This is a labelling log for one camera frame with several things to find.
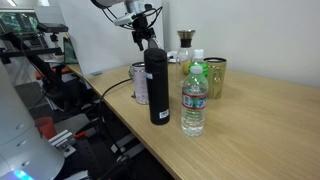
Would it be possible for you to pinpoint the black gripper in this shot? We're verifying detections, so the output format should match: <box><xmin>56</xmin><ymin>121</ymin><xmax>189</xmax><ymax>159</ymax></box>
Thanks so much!
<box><xmin>131</xmin><ymin>13</ymin><xmax>157</xmax><ymax>52</ymax></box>

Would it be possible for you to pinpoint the hinged canister lid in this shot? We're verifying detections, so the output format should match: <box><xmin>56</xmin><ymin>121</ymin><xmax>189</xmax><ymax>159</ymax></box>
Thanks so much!
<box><xmin>151</xmin><ymin>37</ymin><xmax>162</xmax><ymax>51</ymax></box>

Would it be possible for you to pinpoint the green plastic bottle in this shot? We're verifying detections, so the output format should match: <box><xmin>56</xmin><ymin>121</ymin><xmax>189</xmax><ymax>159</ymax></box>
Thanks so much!
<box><xmin>188</xmin><ymin>48</ymin><xmax>210</xmax><ymax>78</ymax></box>

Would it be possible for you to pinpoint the clear plastic water bottle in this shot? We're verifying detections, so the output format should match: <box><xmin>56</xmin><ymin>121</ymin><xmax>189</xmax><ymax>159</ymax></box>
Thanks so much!
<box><xmin>180</xmin><ymin>65</ymin><xmax>210</xmax><ymax>138</ymax></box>

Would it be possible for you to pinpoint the white power strip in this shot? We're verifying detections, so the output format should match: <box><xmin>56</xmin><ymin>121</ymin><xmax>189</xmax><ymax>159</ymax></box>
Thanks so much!
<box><xmin>166</xmin><ymin>50</ymin><xmax>180</xmax><ymax>64</ymax></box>

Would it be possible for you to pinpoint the glass carafe with silver funnel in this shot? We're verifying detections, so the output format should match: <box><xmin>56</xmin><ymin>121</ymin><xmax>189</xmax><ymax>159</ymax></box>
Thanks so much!
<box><xmin>175</xmin><ymin>29</ymin><xmax>197</xmax><ymax>88</ymax></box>

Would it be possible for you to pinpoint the white tin canister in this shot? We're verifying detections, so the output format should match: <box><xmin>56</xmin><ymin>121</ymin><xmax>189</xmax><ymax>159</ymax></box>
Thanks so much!
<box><xmin>129</xmin><ymin>61</ymin><xmax>150</xmax><ymax>106</ymax></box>

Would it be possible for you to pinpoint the black thermos flask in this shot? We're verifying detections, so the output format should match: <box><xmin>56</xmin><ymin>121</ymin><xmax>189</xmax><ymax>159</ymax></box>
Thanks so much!
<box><xmin>143</xmin><ymin>47</ymin><xmax>171</xmax><ymax>126</ymax></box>

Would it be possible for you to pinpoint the green bag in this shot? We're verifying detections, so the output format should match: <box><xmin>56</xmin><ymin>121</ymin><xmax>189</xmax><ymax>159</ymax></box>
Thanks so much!
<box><xmin>62</xmin><ymin>35</ymin><xmax>80</xmax><ymax>65</ymax></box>

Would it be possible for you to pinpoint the gold metal canister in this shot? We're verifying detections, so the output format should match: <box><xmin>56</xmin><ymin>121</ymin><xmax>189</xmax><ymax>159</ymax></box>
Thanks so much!
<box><xmin>202</xmin><ymin>56</ymin><xmax>228</xmax><ymax>101</ymax></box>

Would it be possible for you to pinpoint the computer monitor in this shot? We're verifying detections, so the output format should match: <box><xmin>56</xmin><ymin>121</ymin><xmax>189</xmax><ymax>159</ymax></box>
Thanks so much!
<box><xmin>0</xmin><ymin>12</ymin><xmax>40</xmax><ymax>35</ymax></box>

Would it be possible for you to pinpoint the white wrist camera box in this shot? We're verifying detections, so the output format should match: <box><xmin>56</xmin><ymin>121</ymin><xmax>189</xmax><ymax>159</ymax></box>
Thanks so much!
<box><xmin>112</xmin><ymin>12</ymin><xmax>135</xmax><ymax>27</ymax></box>

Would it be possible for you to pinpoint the thick black cable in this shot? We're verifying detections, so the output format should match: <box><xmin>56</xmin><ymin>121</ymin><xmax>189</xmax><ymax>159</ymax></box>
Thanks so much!
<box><xmin>97</xmin><ymin>77</ymin><xmax>133</xmax><ymax>141</ymax></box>

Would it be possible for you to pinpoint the black camera on stand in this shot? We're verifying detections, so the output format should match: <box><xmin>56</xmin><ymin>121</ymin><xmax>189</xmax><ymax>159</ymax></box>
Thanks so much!
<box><xmin>35</xmin><ymin>22</ymin><xmax>70</xmax><ymax>34</ymax></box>

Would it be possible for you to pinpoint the aluminium bracket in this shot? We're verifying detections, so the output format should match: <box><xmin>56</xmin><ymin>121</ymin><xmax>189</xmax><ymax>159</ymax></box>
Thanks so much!
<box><xmin>47</xmin><ymin>129</ymin><xmax>77</xmax><ymax>159</ymax></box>

